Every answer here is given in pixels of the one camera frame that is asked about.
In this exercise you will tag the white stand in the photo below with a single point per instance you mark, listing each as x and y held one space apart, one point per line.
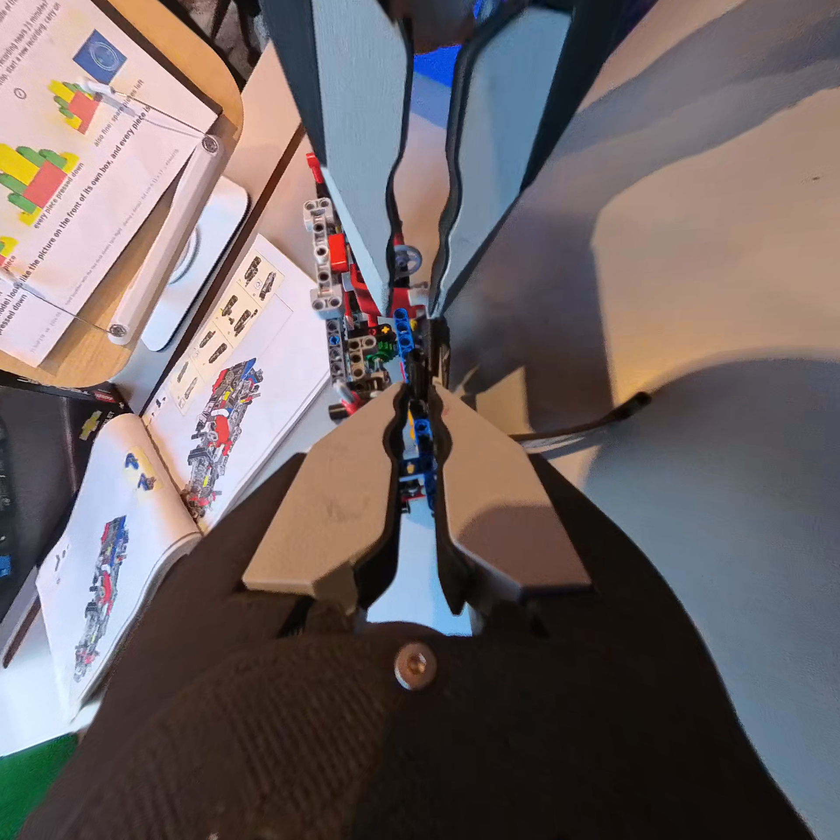
216 229

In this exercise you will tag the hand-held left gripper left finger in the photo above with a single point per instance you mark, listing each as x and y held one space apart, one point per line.
328 512

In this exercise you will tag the wooden document board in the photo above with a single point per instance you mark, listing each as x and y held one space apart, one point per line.
203 59

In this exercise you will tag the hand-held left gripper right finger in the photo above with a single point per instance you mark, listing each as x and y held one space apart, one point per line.
505 512

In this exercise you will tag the open instruction booklet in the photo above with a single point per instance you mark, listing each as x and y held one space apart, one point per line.
262 367

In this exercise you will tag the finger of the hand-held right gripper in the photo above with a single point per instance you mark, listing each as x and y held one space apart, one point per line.
499 131
361 98

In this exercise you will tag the printed instruction sheet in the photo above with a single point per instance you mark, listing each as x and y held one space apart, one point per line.
98 197

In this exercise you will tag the toy brick car model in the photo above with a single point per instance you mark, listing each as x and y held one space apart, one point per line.
358 354

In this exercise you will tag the green plastic bin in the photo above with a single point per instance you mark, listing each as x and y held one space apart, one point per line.
26 787

